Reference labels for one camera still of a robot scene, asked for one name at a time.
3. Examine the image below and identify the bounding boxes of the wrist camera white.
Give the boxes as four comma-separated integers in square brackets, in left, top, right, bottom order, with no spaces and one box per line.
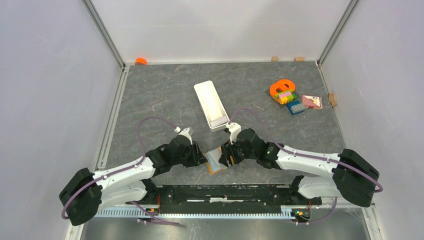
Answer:
[174,126,194,145]
[225,122,242,144]

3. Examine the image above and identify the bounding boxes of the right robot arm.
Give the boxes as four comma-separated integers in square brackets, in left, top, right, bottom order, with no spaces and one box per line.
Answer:
[219,128,383,208]

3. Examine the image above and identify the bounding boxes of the wooden arch piece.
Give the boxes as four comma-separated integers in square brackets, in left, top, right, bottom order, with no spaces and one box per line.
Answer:
[328,92,338,108]

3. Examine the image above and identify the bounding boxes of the blue brick block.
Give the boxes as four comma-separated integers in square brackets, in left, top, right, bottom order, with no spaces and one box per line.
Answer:
[286,100,306,116]

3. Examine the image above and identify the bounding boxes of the stack of credit cards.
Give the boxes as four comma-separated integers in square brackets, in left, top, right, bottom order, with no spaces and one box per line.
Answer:
[210,117,227,129]

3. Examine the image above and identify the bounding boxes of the small wooden block right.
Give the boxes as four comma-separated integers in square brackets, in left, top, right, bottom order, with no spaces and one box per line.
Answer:
[294,56,305,62]

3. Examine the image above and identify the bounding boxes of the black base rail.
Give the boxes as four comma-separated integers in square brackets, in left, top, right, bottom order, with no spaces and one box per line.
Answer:
[137,184,322,214]

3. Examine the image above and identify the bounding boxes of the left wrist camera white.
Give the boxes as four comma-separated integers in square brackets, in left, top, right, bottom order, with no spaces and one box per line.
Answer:
[174,126,194,145]

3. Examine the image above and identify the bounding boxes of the orange card holder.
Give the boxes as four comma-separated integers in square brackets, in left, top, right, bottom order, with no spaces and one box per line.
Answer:
[204,147,235,175]

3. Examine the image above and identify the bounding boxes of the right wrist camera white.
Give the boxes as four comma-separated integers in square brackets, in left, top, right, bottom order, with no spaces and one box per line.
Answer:
[225,122,242,144]

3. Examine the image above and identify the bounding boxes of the orange round cap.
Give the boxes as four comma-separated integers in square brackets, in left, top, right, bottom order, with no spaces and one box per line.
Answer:
[134,57,147,66]

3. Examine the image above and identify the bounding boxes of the white rectangular tray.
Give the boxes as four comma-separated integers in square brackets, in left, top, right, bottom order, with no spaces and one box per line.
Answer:
[194,80,230,132]

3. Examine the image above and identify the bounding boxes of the white cable comb strip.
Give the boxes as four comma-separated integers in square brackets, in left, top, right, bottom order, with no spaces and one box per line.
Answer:
[94,206,295,220]

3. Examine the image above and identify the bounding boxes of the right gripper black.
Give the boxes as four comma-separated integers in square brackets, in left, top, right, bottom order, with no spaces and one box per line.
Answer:
[218,139,258,169]

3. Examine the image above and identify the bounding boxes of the pink wooden puzzle block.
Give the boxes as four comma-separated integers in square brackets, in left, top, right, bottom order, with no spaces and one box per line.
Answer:
[301,95,323,110]

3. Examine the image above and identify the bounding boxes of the orange ring toy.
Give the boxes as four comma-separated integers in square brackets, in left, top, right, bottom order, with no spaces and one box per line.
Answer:
[268,78,296,97]

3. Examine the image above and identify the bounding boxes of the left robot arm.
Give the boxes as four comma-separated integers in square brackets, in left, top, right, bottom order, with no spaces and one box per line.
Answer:
[59,135,207,226]

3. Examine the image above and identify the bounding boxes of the colourful brick block stack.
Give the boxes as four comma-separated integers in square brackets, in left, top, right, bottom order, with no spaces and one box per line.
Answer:
[273,90,298,105]

